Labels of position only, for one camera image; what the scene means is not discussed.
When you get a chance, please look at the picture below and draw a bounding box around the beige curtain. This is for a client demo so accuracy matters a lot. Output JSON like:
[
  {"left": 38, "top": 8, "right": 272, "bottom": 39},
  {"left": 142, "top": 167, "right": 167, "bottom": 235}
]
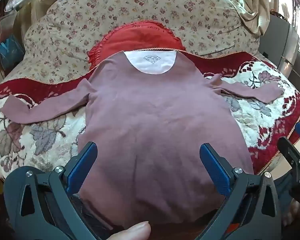
[{"left": 236, "top": 0, "right": 272, "bottom": 37}]

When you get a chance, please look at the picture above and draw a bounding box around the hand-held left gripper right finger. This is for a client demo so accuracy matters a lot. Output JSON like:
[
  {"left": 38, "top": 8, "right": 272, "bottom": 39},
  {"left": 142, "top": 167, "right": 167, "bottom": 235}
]
[{"left": 197, "top": 143, "right": 282, "bottom": 240}]

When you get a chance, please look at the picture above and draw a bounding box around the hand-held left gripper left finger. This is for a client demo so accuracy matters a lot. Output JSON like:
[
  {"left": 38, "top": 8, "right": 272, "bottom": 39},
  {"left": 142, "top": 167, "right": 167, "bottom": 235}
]
[{"left": 4, "top": 142, "right": 98, "bottom": 240}]

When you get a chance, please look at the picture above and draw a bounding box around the red ruffled pillow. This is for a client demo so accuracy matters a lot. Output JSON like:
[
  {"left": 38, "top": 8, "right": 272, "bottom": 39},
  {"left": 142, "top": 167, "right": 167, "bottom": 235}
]
[{"left": 87, "top": 20, "right": 186, "bottom": 70}]

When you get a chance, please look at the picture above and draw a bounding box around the pink long-sleeve shirt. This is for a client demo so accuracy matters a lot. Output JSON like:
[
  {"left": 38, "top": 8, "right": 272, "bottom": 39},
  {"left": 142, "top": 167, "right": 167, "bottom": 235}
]
[{"left": 0, "top": 50, "right": 285, "bottom": 232}]

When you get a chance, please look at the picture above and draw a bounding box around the blue plastic bag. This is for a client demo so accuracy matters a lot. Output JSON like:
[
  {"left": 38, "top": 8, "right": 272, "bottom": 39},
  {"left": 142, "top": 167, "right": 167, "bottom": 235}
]
[{"left": 0, "top": 34, "right": 25, "bottom": 70}]

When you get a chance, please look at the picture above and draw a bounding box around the red and white floral blanket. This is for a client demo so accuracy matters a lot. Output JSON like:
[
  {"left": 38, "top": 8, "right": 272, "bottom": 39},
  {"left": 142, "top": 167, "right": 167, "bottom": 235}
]
[{"left": 0, "top": 51, "right": 300, "bottom": 180}]

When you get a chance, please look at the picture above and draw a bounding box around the person's left hand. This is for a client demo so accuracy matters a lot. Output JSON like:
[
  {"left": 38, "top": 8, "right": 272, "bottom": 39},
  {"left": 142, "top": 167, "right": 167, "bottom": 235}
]
[{"left": 107, "top": 221, "right": 151, "bottom": 240}]

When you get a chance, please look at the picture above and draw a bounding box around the grey metal cabinet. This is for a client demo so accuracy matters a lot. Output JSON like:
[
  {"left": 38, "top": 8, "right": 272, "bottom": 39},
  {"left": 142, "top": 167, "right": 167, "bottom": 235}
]
[{"left": 259, "top": 12, "right": 299, "bottom": 80}]

